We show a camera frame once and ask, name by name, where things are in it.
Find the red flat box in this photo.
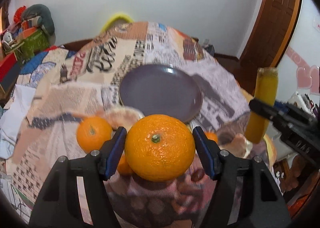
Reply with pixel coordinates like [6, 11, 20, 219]
[0, 53, 17, 81]

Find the white sticker covered case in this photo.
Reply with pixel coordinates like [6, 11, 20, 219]
[287, 91, 319, 118]

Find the brown wooden door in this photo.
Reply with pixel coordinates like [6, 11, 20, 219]
[238, 0, 301, 94]

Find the grey neck pillow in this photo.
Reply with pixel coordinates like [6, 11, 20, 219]
[22, 4, 55, 36]

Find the yellow banana piece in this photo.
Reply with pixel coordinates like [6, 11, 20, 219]
[245, 67, 278, 144]

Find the yellow curved pillow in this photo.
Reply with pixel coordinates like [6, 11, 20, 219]
[100, 12, 134, 33]

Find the peeled pomelo segment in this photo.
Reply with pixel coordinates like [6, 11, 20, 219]
[101, 106, 144, 131]

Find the blue patchwork quilt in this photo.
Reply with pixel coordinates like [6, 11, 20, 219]
[16, 47, 76, 88]

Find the large orange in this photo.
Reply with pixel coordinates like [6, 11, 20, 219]
[76, 116, 113, 153]
[124, 114, 195, 182]

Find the pink heart wall decal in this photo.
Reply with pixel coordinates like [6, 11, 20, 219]
[285, 46, 319, 95]

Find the small mandarin orange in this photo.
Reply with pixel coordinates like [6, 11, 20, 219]
[117, 153, 133, 177]

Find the purple round plate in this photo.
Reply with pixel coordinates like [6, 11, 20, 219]
[119, 64, 203, 123]

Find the newspaper print bed cover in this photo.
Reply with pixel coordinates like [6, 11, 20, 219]
[4, 21, 278, 228]

